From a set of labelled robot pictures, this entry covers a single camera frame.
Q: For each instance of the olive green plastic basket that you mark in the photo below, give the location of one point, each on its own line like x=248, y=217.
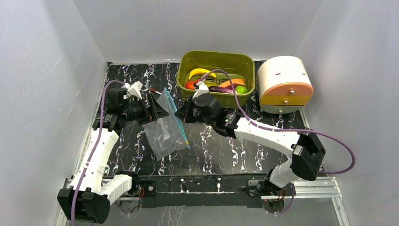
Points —
x=238, y=66

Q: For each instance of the white orange cylindrical container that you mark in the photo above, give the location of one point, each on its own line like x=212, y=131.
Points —
x=283, y=85

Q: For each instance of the clear zip top bag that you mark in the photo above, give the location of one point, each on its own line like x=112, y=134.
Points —
x=167, y=134

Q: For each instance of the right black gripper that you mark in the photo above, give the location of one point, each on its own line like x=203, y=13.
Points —
x=190, y=110

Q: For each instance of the red orange toy tomato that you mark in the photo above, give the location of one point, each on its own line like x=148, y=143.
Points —
x=190, y=85

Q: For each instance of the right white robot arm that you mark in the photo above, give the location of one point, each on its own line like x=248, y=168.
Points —
x=303, y=149

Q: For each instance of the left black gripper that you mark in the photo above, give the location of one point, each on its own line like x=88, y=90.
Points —
x=156, y=108

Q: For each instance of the yellow green toy pepper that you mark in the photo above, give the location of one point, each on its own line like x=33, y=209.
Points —
x=210, y=84

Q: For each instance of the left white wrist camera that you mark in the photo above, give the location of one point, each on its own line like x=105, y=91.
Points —
x=133, y=90

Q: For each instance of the yellow toy banana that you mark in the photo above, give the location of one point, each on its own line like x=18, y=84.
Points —
x=200, y=72

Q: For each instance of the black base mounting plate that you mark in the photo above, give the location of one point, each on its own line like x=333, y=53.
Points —
x=199, y=190

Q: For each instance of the purple toy eggplant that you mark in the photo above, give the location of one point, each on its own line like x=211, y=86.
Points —
x=220, y=90

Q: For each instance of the green toy lime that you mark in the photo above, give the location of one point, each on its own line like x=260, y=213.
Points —
x=241, y=90

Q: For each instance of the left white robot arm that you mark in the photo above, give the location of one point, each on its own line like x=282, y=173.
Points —
x=88, y=198

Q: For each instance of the orange toy papaya slice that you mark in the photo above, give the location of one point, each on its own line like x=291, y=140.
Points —
x=235, y=83

